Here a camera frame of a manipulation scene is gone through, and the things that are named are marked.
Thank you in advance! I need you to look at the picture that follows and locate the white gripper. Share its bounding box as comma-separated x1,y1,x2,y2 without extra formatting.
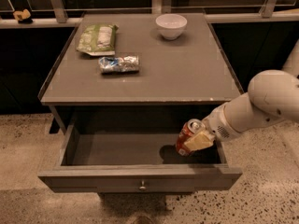
184,103,241,151

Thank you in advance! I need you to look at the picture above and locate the red coke can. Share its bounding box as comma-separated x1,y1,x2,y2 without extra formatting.
176,119,205,156

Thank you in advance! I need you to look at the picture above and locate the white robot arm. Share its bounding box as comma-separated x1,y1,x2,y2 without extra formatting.
183,42,299,152

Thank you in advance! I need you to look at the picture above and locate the metal drawer knob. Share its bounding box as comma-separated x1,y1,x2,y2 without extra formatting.
138,180,147,191

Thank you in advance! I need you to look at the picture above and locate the grey cabinet with top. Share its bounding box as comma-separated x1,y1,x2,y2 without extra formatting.
39,13,243,130

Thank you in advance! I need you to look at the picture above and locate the grey open top drawer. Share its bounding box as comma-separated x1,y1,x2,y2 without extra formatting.
37,122,243,194

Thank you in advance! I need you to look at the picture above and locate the crushed blue silver can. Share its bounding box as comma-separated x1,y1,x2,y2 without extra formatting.
98,55,140,74

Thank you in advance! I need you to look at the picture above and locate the white ceramic bowl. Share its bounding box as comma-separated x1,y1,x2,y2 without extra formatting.
155,13,188,40

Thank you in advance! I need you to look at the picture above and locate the metal window railing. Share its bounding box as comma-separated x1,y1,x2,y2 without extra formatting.
0,0,299,28

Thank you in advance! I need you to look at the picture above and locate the green chip bag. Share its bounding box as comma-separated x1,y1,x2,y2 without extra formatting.
77,23,118,56

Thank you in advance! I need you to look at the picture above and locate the small yellow sponge object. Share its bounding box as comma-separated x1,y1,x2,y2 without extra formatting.
13,9,33,23

